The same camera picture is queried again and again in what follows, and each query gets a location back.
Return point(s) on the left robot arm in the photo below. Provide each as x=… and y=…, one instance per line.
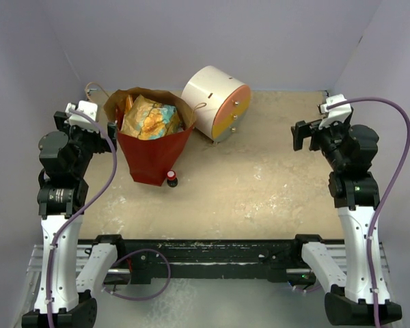
x=67, y=297

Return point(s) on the red brown paper bag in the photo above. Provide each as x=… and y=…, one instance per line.
x=150, y=160

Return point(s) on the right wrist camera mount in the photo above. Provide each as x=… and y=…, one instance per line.
x=336, y=114

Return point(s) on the black front frame rail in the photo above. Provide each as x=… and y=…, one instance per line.
x=273, y=260

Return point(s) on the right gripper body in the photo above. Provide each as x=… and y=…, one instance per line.
x=325, y=139

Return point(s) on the small dark sauce bottle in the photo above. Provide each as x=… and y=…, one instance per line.
x=172, y=180

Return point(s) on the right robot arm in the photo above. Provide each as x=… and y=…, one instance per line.
x=358, y=295

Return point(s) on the round white drawer cabinet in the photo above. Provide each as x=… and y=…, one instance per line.
x=218, y=100

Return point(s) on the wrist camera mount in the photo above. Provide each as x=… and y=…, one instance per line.
x=77, y=115
x=336, y=114

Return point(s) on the large orange snack bag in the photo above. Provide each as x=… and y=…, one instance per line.
x=123, y=109

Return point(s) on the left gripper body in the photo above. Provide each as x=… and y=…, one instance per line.
x=89, y=141

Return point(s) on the tan paper snack bag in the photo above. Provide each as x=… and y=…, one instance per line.
x=146, y=119

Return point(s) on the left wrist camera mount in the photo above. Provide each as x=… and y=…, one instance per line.
x=77, y=115

